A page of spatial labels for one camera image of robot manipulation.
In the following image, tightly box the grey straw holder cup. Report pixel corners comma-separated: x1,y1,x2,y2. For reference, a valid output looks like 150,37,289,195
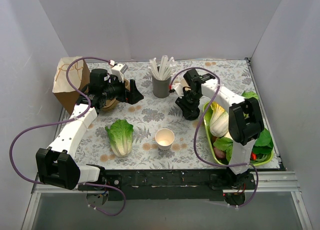
152,76,171,98

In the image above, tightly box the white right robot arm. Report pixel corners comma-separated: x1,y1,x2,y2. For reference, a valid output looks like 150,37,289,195
169,67,265,189

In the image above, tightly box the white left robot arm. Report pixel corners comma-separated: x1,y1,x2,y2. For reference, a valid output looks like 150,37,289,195
35,63,144,190

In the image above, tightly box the green napa cabbage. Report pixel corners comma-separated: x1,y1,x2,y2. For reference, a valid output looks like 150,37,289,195
105,119,134,158

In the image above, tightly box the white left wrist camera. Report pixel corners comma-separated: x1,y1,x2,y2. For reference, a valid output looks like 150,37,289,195
111,63,128,82

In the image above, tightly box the white paper coffee cup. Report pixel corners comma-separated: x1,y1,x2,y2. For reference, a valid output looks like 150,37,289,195
155,128,175,150

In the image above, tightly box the brown pulp cup carrier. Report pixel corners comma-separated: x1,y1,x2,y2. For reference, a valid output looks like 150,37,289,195
101,79,130,112

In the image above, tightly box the white wrapped straw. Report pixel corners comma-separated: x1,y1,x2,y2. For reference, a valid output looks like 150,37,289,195
148,58,160,80
158,55,168,80
163,57,175,80

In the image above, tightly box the purple red onion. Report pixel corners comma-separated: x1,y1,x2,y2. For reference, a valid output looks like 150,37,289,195
213,147,226,159

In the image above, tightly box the green leafy vegetable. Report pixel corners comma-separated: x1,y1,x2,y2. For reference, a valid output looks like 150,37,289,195
209,102,274,164

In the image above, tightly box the green vegetable tray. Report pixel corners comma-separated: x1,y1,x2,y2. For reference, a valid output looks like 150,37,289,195
203,107,274,166

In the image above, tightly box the yellow napa cabbage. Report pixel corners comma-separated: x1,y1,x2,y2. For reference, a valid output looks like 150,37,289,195
209,102,229,138

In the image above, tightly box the brown paper bag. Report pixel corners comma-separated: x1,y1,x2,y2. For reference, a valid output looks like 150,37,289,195
51,56,99,115

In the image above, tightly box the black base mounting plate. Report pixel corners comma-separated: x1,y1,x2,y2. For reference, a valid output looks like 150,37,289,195
78,169,255,201

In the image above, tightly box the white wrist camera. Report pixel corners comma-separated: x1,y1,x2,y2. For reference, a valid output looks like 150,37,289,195
111,63,128,82
169,83,184,98

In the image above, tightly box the stack of paper cups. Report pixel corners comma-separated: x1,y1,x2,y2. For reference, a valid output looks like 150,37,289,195
180,78,190,90

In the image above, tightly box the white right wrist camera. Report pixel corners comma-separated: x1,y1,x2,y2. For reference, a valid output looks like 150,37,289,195
169,83,184,98

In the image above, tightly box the floral table mat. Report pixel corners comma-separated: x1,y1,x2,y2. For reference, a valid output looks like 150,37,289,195
74,62,235,170

